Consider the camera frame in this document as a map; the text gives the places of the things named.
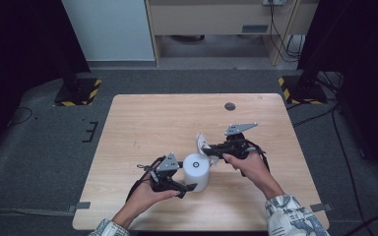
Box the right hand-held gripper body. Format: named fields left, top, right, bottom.
left=223, top=122, right=259, bottom=161

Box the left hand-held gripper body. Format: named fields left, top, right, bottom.
left=150, top=152, right=182, bottom=193

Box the white cylindrical cup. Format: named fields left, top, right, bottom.
left=182, top=152, right=211, bottom=194

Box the person's right hand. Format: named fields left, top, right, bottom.
left=221, top=151, right=285, bottom=201

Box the person's left hand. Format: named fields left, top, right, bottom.
left=111, top=172, right=181, bottom=230

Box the striped black stand base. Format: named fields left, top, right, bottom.
left=277, top=75, right=329, bottom=106
left=53, top=77, right=103, bottom=107

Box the light wooden desk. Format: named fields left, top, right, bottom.
left=144, top=0, right=321, bottom=69

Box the white power strip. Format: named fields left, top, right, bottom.
left=262, top=0, right=288, bottom=7

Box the black curtain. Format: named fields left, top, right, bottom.
left=296, top=0, right=378, bottom=190
left=0, top=0, right=92, bottom=161

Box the white cabinet panel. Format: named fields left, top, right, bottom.
left=61, top=0, right=157, bottom=63

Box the black left gripper strap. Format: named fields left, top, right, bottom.
left=125, top=155, right=166, bottom=203

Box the black gripper strap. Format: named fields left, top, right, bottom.
left=242, top=139, right=272, bottom=178
left=125, top=155, right=166, bottom=203

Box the black right gripper strap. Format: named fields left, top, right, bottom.
left=242, top=139, right=272, bottom=178

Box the grey table bracket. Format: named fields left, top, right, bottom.
left=309, top=203, right=334, bottom=213
left=67, top=201, right=92, bottom=213

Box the long black floor cable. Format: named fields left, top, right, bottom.
left=330, top=103, right=366, bottom=228

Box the black hanging cable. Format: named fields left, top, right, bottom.
left=268, top=0, right=306, bottom=64

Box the thin looped black floor cable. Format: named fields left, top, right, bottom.
left=8, top=106, right=33, bottom=127

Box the thick black floor cable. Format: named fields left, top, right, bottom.
left=343, top=213, right=378, bottom=236

